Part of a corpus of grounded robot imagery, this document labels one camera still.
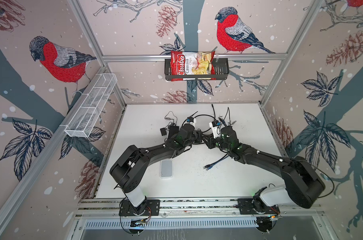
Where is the black network switch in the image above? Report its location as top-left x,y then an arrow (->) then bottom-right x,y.
167,126 -> 179,139

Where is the black ethernet cable loop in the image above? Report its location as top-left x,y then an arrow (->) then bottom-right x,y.
196,113 -> 218,134

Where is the thin black power cord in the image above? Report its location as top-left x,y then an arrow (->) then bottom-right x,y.
164,110 -> 178,127

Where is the blue ethernet cable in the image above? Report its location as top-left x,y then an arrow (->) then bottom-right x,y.
204,153 -> 230,171

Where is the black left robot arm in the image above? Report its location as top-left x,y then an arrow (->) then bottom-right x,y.
109,124 -> 203,208

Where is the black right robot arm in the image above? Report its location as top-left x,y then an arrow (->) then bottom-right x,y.
202,126 -> 326,212

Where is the black power adapter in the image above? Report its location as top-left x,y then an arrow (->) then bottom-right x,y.
160,128 -> 167,136

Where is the white grey flat device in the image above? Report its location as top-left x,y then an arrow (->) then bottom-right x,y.
160,159 -> 173,179

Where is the red cassava chips bag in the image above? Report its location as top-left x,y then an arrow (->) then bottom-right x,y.
170,51 -> 216,77

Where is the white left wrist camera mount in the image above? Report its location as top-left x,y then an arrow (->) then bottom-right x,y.
187,117 -> 196,128

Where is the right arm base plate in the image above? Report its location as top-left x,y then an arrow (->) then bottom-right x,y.
236,198 -> 280,215

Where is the black wire wall basket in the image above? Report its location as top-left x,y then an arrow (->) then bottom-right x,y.
164,59 -> 230,82

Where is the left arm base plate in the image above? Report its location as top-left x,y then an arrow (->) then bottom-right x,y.
119,199 -> 160,217

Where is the white mesh wall shelf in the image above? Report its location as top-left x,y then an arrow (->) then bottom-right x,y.
65,73 -> 117,138

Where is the aluminium front rail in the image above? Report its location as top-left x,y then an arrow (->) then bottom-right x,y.
74,197 -> 325,220

